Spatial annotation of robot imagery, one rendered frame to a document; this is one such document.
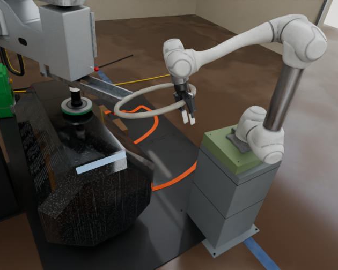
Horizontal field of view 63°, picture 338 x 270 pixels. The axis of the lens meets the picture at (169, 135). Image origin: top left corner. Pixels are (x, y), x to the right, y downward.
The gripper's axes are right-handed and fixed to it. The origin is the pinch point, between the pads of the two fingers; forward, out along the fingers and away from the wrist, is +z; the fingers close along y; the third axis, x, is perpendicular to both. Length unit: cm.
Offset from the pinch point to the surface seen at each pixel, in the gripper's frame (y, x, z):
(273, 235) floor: -10, -55, 135
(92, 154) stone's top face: 49, 39, 14
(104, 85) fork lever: 66, 7, -18
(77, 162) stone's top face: 49, 49, 13
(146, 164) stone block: 44, 8, 39
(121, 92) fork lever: 53, 4, -12
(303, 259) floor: -34, -54, 144
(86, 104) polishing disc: 89, 14, -5
